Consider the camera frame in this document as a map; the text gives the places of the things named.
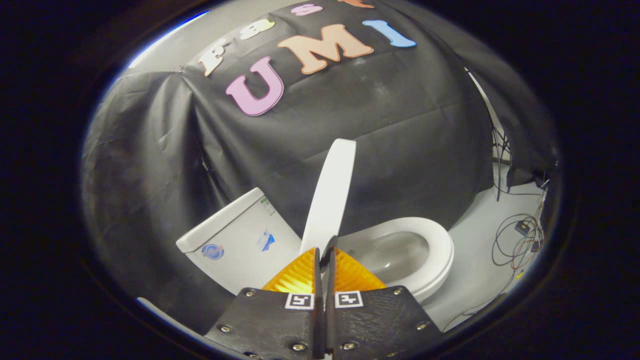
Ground white toilet seat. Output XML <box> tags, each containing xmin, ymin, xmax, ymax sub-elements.
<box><xmin>340</xmin><ymin>216</ymin><xmax>455</xmax><ymax>304</ymax></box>

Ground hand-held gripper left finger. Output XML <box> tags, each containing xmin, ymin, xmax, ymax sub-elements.
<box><xmin>205</xmin><ymin>246</ymin><xmax>325</xmax><ymax>360</ymax></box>

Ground white toilet lid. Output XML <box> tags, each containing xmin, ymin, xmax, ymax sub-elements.
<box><xmin>299</xmin><ymin>138</ymin><xmax>357</xmax><ymax>258</ymax></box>

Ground tangled thin cables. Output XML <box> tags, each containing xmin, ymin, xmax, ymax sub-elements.
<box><xmin>491</xmin><ymin>202</ymin><xmax>547</xmax><ymax>272</ymax></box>

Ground white ceramic toilet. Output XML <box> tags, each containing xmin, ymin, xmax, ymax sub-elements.
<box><xmin>176</xmin><ymin>187</ymin><xmax>455</xmax><ymax>304</ymax></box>

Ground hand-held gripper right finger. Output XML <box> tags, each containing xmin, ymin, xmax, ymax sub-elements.
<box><xmin>322</xmin><ymin>236</ymin><xmax>446</xmax><ymax>360</ymax></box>

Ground black backdrop cloth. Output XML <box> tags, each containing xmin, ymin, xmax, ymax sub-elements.
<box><xmin>80</xmin><ymin>0</ymin><xmax>561</xmax><ymax>336</ymax></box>

